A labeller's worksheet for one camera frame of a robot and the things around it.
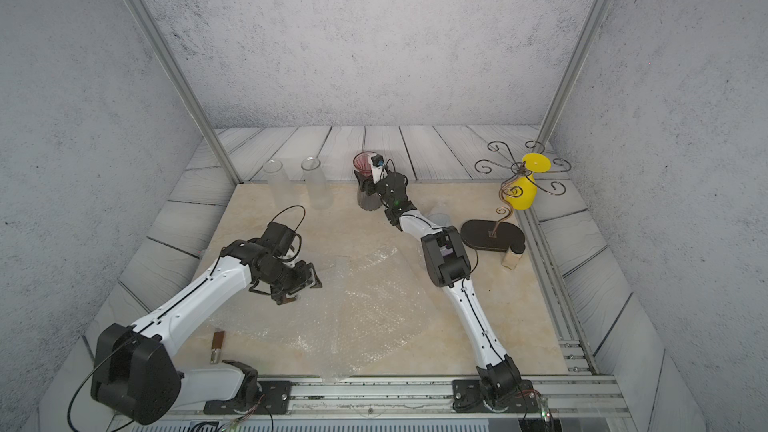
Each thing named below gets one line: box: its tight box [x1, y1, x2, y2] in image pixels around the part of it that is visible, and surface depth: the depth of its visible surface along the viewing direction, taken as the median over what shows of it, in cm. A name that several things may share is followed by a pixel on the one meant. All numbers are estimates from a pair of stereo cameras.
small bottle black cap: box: [501, 242, 526, 270], surface depth 93 cm
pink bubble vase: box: [353, 151, 382, 211], surface depth 100 cm
